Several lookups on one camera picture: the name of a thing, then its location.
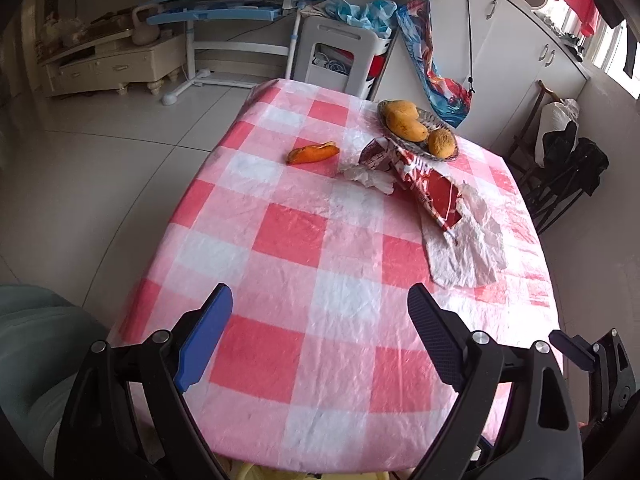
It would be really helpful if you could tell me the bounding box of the wooden chair with black bag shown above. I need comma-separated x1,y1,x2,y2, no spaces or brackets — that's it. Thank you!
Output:
525,120,611,233

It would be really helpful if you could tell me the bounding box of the white sack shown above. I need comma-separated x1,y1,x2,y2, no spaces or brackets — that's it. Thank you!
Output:
537,99,581,161

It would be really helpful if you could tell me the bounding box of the blue plastic bag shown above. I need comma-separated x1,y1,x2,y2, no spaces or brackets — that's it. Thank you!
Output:
325,0,398,36

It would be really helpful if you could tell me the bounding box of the light green chair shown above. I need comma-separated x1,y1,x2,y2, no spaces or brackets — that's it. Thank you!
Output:
0,285,116,480

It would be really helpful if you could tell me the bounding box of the pink kettlebell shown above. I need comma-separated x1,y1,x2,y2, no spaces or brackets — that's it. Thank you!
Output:
131,4,162,46

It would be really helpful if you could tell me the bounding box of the white built-in cabinet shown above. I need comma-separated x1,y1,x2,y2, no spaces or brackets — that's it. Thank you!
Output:
372,0,591,161

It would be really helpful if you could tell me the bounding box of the wire fruit basket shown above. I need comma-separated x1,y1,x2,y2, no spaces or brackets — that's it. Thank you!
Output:
377,99,459,162

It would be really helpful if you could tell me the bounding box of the round yellow mango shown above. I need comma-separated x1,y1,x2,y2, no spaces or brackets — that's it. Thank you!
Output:
428,128,457,157

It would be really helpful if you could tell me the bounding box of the orange peel piece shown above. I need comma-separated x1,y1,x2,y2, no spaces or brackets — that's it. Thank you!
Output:
286,141,341,165

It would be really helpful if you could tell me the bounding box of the translucent plastic bag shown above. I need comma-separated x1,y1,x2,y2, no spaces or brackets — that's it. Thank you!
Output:
422,180,508,288

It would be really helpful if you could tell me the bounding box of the cream TV cabinet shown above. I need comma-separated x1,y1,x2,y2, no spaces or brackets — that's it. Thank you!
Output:
37,35,186,98

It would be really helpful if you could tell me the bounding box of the colourful printed bag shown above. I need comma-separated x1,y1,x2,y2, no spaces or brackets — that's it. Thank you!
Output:
397,0,473,128

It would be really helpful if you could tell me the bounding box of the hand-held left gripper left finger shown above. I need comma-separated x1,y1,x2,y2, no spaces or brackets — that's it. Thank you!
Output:
54,283,234,480

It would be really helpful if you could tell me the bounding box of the blue study desk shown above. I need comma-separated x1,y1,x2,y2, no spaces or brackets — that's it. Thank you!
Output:
147,0,331,106

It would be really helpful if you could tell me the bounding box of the red white checked tablecloth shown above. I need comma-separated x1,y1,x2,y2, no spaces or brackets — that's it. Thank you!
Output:
107,77,563,476

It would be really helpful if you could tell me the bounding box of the white plastic stool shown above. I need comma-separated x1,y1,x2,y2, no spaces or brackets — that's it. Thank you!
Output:
295,15,391,101

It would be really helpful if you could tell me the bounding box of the red snack bag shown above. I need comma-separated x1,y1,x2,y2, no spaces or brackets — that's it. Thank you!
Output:
360,137,463,233

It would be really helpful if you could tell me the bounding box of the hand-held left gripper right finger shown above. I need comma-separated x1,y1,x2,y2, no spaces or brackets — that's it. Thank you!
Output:
407,282,585,480

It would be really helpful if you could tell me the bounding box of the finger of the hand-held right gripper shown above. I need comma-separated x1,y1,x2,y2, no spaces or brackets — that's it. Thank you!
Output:
549,329,598,373

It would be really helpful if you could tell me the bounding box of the white plastic wrap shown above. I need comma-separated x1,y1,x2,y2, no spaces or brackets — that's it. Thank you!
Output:
340,162,396,196

